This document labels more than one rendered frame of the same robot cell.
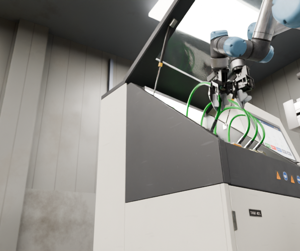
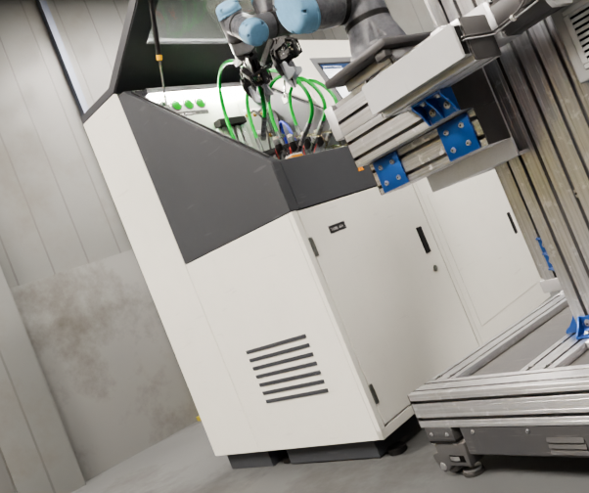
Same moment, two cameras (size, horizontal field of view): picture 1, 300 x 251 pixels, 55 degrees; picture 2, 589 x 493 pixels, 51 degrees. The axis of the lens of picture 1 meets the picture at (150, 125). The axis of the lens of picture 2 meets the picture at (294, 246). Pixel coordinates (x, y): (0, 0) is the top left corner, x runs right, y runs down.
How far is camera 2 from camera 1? 83 cm
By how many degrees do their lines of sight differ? 22
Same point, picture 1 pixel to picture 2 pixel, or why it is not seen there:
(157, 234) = (239, 289)
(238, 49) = (258, 36)
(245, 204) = (323, 223)
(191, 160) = (248, 193)
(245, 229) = (329, 249)
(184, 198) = (255, 240)
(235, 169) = (300, 188)
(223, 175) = (288, 202)
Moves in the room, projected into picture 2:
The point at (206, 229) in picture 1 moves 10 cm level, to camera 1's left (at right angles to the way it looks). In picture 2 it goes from (289, 266) to (258, 278)
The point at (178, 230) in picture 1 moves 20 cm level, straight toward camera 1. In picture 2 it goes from (260, 276) to (256, 277)
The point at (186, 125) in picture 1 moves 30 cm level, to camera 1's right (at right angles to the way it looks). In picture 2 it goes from (227, 149) to (315, 115)
